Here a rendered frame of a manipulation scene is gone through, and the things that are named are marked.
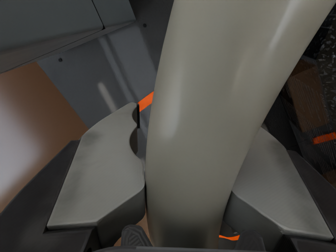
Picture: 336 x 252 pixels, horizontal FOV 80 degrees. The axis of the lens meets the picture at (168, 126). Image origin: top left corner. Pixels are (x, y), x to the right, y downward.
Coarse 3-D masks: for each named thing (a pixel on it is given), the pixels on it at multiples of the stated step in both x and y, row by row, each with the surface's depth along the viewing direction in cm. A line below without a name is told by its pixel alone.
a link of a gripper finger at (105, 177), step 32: (96, 128) 9; (128, 128) 9; (96, 160) 7; (128, 160) 8; (64, 192) 6; (96, 192) 6; (128, 192) 6; (64, 224) 5; (96, 224) 6; (128, 224) 7
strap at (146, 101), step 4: (152, 92) 104; (148, 96) 105; (152, 96) 105; (140, 100) 107; (144, 100) 107; (148, 100) 107; (140, 104) 108; (144, 104) 108; (148, 104) 108; (140, 108) 109; (220, 236) 156; (224, 236) 150; (236, 236) 143
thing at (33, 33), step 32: (0, 0) 25; (32, 0) 30; (64, 0) 38; (96, 0) 53; (128, 0) 85; (0, 32) 24; (32, 32) 28; (64, 32) 36; (96, 32) 56; (0, 64) 36
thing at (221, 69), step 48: (192, 0) 4; (240, 0) 3; (288, 0) 3; (192, 48) 4; (240, 48) 3; (288, 48) 4; (192, 96) 4; (240, 96) 4; (192, 144) 5; (240, 144) 5; (192, 192) 5; (192, 240) 7
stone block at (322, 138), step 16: (320, 32) 37; (320, 48) 36; (304, 64) 42; (320, 64) 37; (288, 80) 56; (304, 80) 45; (320, 80) 38; (288, 96) 62; (304, 96) 50; (320, 96) 41; (288, 112) 71; (304, 112) 55; (320, 112) 45; (304, 128) 62; (320, 128) 49; (304, 144) 70; (320, 144) 54; (320, 160) 61
